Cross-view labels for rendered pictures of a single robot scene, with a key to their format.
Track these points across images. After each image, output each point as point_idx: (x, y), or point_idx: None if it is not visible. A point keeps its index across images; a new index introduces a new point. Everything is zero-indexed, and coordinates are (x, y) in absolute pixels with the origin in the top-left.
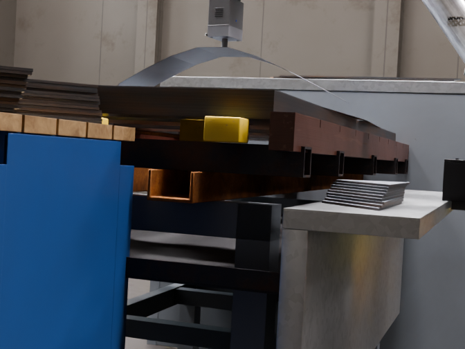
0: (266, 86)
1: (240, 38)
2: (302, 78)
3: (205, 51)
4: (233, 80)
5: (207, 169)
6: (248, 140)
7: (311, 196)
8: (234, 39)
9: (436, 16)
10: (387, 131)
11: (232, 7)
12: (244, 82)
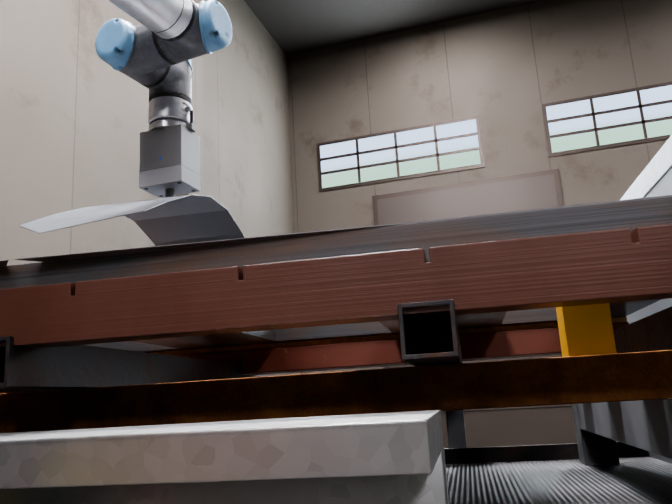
0: (650, 183)
1: (175, 178)
2: (32, 221)
3: (169, 218)
4: (630, 194)
5: None
6: (662, 307)
7: (633, 435)
8: (172, 184)
9: None
10: (532, 212)
11: (148, 143)
12: (636, 190)
